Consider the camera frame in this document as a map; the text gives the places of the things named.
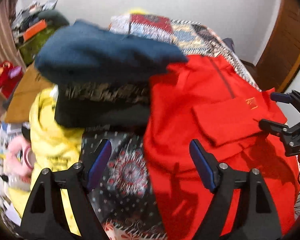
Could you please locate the red zip jacket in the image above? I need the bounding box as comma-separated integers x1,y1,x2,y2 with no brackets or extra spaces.
143,55,300,239

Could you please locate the brown wooden door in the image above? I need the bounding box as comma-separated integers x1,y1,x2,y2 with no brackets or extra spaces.
255,0,300,92

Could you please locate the pink plush toy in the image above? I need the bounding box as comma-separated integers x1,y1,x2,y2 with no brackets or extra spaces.
5,135,36,177

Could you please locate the yellow garment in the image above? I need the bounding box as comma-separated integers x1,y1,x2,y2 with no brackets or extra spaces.
7,86,86,237

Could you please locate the patchwork patterned bedspread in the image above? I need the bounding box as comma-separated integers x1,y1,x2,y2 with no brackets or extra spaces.
81,14,259,239

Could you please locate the grey blue bag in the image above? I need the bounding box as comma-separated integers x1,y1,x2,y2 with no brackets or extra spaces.
223,38,235,52

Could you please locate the black patterned folded garment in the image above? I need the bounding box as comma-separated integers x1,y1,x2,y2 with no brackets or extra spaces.
55,81,150,128

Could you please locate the red plush toy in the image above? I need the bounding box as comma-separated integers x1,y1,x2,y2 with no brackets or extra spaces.
0,61,24,98

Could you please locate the folded blue denim garment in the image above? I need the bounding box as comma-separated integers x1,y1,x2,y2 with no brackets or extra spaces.
34,21,188,85

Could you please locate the green patterned cloth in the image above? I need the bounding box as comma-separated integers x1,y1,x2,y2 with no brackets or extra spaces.
19,27,57,66

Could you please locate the striped brown curtain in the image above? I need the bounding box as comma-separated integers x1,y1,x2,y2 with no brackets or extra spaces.
0,0,26,68

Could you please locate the orange box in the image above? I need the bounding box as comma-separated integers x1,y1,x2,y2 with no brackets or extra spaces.
23,20,47,41

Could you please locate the grey pillow on pile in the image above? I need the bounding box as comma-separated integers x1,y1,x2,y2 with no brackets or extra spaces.
38,9,70,27

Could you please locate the yellow bed rail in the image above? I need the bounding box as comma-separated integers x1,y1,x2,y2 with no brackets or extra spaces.
127,7,150,15

